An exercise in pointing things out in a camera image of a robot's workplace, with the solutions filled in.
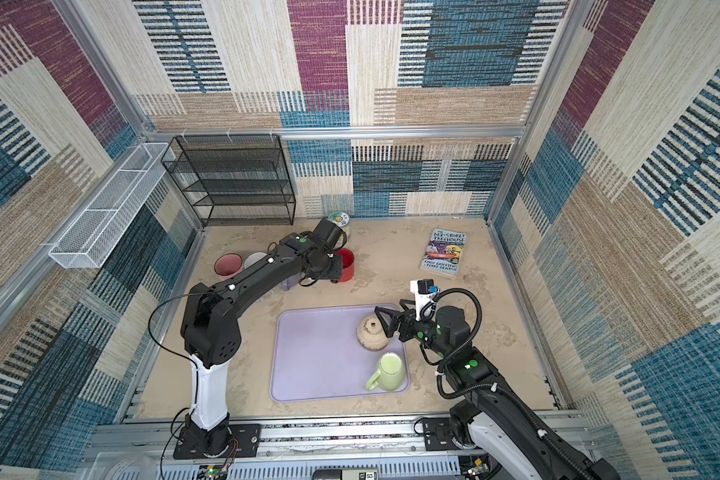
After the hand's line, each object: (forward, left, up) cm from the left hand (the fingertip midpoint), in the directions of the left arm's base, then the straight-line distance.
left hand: (338, 268), depth 91 cm
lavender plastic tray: (-21, +7, -14) cm, 26 cm away
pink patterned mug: (+6, +37, -6) cm, 38 cm away
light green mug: (-30, -14, -3) cm, 33 cm away
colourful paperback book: (+13, -37, -10) cm, 40 cm away
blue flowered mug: (+6, +27, -3) cm, 28 cm away
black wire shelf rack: (+37, +39, +5) cm, 54 cm away
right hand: (-17, -14, +5) cm, 22 cm away
